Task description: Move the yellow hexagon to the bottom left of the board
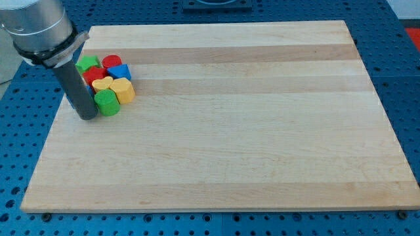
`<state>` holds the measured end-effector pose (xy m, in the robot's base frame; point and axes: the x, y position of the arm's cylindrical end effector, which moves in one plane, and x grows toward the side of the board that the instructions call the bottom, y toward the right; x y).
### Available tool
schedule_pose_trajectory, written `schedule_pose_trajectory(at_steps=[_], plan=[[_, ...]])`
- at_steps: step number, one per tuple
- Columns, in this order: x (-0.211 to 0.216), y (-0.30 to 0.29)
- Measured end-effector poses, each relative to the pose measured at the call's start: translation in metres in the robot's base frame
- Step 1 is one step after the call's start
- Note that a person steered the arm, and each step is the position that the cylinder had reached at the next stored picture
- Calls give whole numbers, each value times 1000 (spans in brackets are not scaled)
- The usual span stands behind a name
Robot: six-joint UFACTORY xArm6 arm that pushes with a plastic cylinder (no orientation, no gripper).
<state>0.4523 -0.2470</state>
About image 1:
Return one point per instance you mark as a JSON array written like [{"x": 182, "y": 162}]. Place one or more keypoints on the wooden board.
[{"x": 270, "y": 116}]

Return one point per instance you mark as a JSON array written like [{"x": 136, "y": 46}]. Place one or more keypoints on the green star block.
[{"x": 86, "y": 62}]

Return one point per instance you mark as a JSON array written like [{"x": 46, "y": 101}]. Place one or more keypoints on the blue trapezoid block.
[{"x": 120, "y": 71}]

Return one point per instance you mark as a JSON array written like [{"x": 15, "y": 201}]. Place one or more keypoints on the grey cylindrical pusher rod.
[{"x": 76, "y": 91}]

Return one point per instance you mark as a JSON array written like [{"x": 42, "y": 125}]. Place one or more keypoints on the red star block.
[{"x": 94, "y": 73}]

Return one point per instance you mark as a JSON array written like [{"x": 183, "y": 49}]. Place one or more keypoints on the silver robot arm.
[{"x": 43, "y": 34}]

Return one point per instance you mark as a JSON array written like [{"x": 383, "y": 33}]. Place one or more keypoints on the green cylinder block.
[{"x": 107, "y": 102}]

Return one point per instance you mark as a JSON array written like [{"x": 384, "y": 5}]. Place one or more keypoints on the yellow heart block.
[{"x": 102, "y": 84}]

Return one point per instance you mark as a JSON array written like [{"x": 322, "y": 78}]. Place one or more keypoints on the red cylinder block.
[{"x": 111, "y": 61}]

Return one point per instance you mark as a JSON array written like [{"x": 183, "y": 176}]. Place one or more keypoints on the yellow hexagon block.
[{"x": 124, "y": 90}]

